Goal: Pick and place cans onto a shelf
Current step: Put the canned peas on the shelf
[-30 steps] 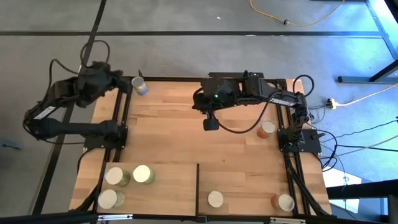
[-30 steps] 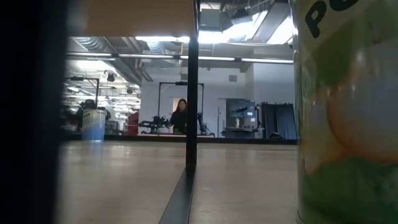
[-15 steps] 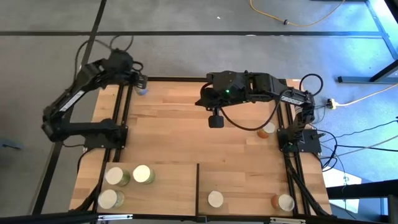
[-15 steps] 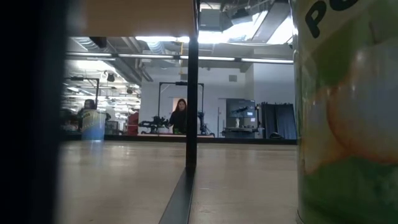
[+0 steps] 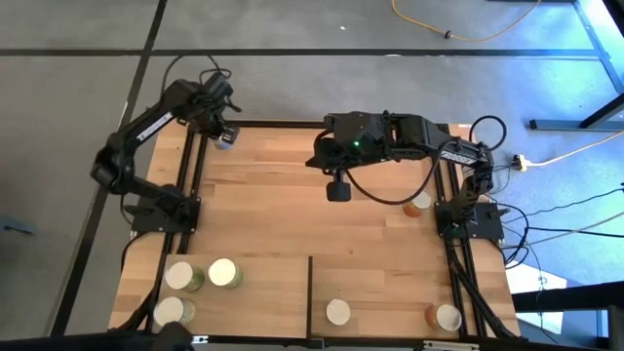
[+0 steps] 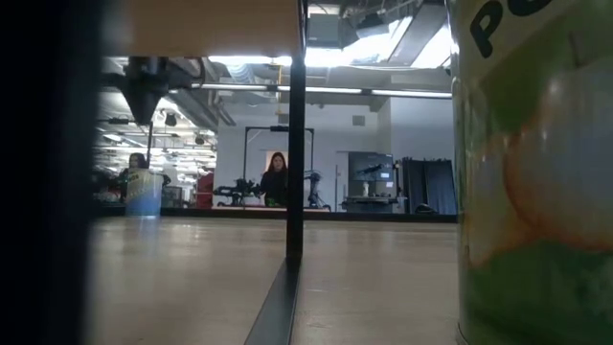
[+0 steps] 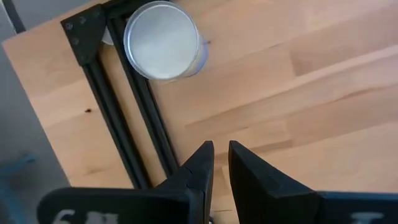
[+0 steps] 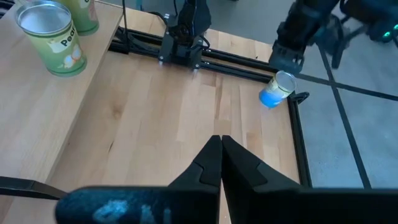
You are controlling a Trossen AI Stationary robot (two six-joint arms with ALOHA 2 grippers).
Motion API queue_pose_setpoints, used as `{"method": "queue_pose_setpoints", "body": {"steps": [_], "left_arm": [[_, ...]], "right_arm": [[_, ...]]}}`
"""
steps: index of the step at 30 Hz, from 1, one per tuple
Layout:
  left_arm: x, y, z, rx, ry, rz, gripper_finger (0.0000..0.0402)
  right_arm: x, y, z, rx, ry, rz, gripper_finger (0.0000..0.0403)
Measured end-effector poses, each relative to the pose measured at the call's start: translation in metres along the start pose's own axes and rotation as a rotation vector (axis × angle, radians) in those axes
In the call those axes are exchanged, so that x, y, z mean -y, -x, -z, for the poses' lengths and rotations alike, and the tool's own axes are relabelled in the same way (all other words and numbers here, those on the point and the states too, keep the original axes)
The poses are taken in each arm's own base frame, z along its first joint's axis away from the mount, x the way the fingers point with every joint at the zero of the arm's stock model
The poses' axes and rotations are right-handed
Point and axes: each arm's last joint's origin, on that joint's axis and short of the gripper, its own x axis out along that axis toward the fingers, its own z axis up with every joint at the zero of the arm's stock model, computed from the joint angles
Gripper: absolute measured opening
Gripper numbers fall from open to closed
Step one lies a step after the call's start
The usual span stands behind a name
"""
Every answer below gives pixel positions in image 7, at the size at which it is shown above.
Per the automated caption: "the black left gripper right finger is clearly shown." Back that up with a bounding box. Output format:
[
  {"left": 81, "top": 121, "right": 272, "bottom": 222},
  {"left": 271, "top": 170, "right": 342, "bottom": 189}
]
[{"left": 228, "top": 140, "right": 398, "bottom": 224}]

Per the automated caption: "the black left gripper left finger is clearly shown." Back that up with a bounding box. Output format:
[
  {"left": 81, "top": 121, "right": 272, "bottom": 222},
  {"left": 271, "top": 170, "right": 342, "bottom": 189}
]
[{"left": 36, "top": 140, "right": 215, "bottom": 224}]

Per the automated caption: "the blue and white tin can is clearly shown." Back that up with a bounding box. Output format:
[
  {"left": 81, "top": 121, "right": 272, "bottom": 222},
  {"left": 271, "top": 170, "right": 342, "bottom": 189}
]
[{"left": 123, "top": 0, "right": 209, "bottom": 81}]

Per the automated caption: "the black aluminium table frame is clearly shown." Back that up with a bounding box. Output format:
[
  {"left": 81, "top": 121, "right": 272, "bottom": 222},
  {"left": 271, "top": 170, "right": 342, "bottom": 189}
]
[{"left": 60, "top": 0, "right": 181, "bottom": 190}]

